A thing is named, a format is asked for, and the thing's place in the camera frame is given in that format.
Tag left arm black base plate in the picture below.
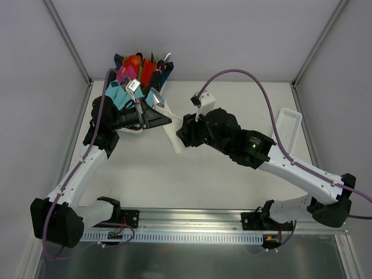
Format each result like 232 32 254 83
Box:
116 209 140 228

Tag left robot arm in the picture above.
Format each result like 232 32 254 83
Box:
30 95 172 248

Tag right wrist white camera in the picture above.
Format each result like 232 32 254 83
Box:
190 90 216 121

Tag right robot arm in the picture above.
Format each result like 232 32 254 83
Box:
176 108 356 230

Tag pink rolled napkin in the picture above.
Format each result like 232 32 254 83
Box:
116 65 142 83

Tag aluminium mounting rail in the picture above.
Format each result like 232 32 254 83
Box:
78 208 349 235

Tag white slotted cable duct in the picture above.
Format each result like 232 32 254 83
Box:
81 230 263 245

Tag dark navy rolled napkin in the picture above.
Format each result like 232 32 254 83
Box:
159 62 174 89

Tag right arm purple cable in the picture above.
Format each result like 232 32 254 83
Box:
190 69 372 252

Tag light blue rolled napkin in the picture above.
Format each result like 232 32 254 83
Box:
105 80 134 110

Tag white paper napkin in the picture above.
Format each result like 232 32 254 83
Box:
150 88 186 153

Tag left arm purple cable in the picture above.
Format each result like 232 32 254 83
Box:
42 67 130 260

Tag white tray of rolled napkins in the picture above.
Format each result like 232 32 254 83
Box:
106 52 175 136

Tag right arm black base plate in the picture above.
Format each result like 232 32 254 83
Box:
240 211 294 231

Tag small white perforated basket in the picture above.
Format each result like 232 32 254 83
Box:
276 108 302 153

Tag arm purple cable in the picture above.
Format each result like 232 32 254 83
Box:
190 69 372 252
42 67 130 260

